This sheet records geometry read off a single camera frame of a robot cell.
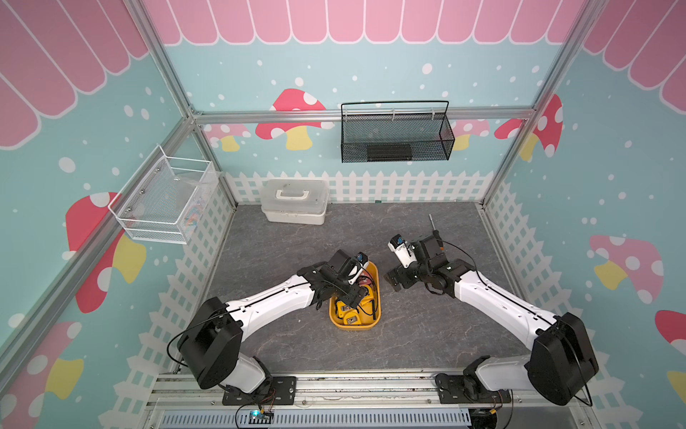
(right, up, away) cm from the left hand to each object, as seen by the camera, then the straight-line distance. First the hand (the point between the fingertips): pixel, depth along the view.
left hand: (352, 290), depth 84 cm
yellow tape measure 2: (-2, -7, +1) cm, 7 cm away
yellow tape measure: (+5, -4, +2) cm, 7 cm away
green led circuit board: (-25, -32, -12) cm, 43 cm away
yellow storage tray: (+5, -10, +3) cm, 12 cm away
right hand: (+14, +7, +1) cm, 16 cm away
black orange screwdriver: (+35, +17, +25) cm, 46 cm away
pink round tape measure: (+4, +2, +10) cm, 11 cm away
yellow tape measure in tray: (0, -9, 0) cm, 9 cm away
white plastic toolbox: (-23, +31, +22) cm, 45 cm away
